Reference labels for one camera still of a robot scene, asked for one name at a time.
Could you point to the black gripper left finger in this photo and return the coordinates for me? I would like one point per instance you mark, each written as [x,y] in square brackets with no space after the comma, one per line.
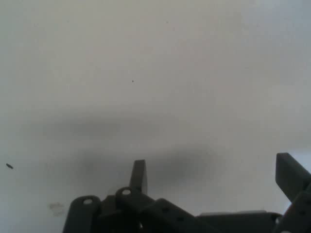
[138,179]

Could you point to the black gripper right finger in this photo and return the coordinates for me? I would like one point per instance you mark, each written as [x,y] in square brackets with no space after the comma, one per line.
[289,174]

